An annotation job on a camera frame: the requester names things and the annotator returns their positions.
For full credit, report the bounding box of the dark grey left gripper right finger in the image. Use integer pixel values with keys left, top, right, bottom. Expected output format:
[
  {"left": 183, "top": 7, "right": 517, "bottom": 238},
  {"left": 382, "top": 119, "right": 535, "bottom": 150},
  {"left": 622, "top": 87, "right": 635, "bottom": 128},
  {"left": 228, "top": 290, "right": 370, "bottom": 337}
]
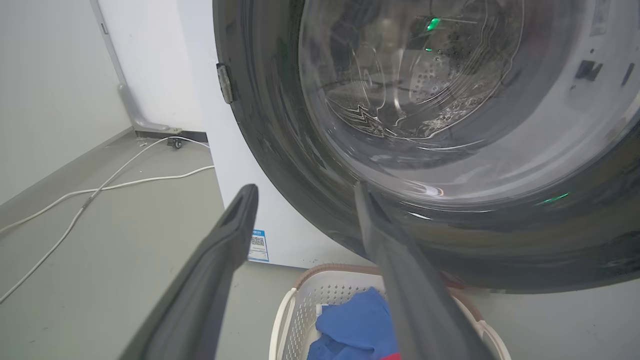
[{"left": 353, "top": 181, "right": 496, "bottom": 360}]

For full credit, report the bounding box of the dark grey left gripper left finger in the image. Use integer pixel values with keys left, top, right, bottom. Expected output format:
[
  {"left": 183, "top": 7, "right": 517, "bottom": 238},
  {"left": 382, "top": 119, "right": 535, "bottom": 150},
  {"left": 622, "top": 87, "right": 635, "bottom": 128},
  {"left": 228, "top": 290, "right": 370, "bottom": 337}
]
[{"left": 118, "top": 183, "right": 260, "bottom": 360}]

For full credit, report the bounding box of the white front-load washing machine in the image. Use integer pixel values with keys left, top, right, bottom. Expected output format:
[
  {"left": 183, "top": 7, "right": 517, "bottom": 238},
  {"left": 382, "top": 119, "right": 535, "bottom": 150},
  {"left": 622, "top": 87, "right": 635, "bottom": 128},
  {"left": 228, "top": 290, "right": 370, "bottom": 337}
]
[{"left": 212, "top": 0, "right": 640, "bottom": 295}]

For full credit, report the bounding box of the white washing machine body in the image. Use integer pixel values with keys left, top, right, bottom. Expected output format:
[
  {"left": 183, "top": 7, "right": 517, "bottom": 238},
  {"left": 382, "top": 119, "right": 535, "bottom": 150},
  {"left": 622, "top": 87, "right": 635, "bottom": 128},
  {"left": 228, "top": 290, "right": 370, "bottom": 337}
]
[{"left": 176, "top": 0, "right": 376, "bottom": 269}]

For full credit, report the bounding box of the blue garment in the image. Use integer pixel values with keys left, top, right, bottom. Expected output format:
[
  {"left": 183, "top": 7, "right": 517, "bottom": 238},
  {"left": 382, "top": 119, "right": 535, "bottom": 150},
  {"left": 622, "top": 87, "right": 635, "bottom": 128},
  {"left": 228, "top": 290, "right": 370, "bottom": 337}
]
[{"left": 306, "top": 286, "right": 399, "bottom": 360}]

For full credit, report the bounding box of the blue white QR sticker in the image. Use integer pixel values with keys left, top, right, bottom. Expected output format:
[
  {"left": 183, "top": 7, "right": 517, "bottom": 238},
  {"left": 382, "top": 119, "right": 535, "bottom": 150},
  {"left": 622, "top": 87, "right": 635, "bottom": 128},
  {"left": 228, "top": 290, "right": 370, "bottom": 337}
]
[{"left": 248, "top": 229, "right": 270, "bottom": 263}]

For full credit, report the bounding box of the white plastic laundry basket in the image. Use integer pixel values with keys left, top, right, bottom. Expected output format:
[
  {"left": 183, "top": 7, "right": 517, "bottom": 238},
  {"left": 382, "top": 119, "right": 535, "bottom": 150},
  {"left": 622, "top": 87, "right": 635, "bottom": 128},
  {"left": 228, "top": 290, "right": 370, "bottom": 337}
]
[{"left": 268, "top": 263, "right": 512, "bottom": 360}]

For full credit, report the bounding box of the grey metal stand leg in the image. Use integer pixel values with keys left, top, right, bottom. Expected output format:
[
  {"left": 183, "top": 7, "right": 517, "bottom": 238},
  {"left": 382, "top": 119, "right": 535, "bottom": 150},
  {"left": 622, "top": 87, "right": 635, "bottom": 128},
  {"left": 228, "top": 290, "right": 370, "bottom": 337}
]
[{"left": 89, "top": 0, "right": 183, "bottom": 136}]

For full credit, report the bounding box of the white cable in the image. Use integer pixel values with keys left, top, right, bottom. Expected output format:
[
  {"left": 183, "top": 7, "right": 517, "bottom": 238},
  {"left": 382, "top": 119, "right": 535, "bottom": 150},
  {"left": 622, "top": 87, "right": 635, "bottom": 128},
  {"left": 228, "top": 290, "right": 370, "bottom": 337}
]
[
  {"left": 0, "top": 136, "right": 211, "bottom": 304},
  {"left": 0, "top": 165, "right": 216, "bottom": 236}
]

